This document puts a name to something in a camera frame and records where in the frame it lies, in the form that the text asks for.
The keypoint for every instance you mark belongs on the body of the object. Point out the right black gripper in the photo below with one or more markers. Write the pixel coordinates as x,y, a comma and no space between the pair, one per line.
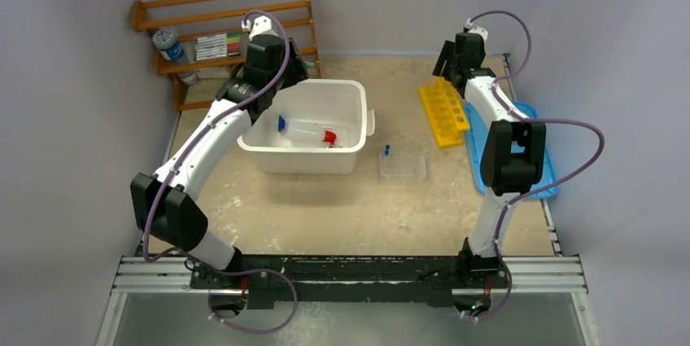
447,63

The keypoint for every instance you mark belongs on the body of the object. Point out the yellow test tube rack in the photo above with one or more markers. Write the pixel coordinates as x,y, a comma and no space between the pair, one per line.
444,112

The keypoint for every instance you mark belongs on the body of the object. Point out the blue label round container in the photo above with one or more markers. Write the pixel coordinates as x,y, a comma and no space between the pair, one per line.
167,43

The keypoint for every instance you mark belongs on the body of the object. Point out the white plastic bin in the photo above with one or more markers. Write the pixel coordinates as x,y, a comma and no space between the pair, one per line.
337,105

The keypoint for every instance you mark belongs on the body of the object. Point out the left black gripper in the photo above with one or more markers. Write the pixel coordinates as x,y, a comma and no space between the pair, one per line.
297,70

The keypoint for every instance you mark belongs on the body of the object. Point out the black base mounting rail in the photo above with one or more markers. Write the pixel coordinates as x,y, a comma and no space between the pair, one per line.
437,281

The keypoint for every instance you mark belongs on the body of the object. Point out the red cap wash bottle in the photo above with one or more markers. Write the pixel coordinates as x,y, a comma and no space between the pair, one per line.
308,134

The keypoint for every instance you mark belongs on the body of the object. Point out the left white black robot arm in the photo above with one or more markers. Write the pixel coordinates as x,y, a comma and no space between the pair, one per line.
164,202

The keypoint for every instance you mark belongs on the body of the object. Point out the blue cap glass tube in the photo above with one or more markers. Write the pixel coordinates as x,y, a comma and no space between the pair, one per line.
281,124

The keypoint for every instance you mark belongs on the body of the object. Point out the small clear capped bottle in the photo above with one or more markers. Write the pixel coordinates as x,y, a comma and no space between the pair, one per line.
188,77

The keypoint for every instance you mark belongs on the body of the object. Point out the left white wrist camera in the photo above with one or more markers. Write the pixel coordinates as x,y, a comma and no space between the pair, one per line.
262,25

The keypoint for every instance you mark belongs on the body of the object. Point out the clear well plate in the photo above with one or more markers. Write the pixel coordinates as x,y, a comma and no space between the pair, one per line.
404,166

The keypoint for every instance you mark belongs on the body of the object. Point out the coloured marker pen set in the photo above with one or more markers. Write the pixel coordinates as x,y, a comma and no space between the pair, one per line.
218,46

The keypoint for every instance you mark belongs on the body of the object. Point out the wooden shelf rack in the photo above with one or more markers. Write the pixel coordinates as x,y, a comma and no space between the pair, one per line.
142,21

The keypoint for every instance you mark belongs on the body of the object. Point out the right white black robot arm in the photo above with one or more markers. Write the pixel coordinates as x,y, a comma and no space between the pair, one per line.
513,154

